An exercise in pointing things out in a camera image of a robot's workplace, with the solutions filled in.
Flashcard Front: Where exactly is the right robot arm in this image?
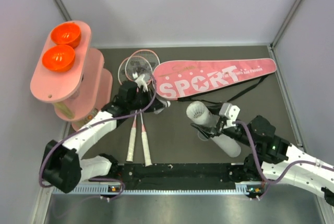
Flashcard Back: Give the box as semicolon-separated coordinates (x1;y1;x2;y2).
186;101;333;205

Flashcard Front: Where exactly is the pink badminton racket left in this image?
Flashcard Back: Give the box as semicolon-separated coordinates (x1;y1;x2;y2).
117;55;152;167

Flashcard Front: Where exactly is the white shuttlecock tube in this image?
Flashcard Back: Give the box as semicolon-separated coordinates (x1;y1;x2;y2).
186;101;241;158

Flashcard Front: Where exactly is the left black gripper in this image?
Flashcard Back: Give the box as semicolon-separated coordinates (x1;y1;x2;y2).
128;87;165;112

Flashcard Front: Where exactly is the pink three-tier wooden shelf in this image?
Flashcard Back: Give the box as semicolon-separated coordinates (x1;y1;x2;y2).
30;20;113;131

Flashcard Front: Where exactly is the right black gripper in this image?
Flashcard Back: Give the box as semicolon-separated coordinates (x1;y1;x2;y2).
191;102;255;147

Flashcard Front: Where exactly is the orange plastic bowl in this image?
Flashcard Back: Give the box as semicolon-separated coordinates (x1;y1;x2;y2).
42;44;76;73
51;22;81;48

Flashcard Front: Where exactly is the upper orange plastic bowl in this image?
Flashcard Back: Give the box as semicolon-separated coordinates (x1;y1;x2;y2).
51;22;81;48

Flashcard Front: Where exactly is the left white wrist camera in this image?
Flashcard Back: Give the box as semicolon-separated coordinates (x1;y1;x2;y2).
132;72;148;92

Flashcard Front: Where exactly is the grey slotted cable duct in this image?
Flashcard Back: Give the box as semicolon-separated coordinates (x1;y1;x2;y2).
53;183;264;196

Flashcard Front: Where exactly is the purple cable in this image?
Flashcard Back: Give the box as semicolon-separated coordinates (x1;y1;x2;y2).
38;74;158;188
234;120;334;185

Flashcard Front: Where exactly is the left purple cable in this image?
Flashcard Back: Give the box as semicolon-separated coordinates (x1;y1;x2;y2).
38;74;158;188

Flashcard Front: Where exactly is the pink badminton racket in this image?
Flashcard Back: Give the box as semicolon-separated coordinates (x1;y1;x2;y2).
125;49;160;167
117;55;152;167

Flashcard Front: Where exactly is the lower orange plastic bowl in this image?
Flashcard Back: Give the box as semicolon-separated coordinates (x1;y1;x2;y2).
42;44;76;73

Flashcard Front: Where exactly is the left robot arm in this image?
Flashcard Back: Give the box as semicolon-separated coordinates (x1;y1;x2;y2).
39;81;170;193

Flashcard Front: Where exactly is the pink badminton racket right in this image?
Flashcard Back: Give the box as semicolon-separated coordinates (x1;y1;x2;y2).
125;49;160;167

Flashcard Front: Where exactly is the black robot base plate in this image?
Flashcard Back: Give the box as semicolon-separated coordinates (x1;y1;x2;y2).
95;163;261;191

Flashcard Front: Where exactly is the white shuttlecock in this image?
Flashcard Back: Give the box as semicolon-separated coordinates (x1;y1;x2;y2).
153;99;171;114

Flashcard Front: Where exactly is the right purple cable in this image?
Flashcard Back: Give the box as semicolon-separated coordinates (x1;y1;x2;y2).
234;120;334;185

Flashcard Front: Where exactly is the pink SPORT racket bag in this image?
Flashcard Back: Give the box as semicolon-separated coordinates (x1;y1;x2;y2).
153;58;277;100

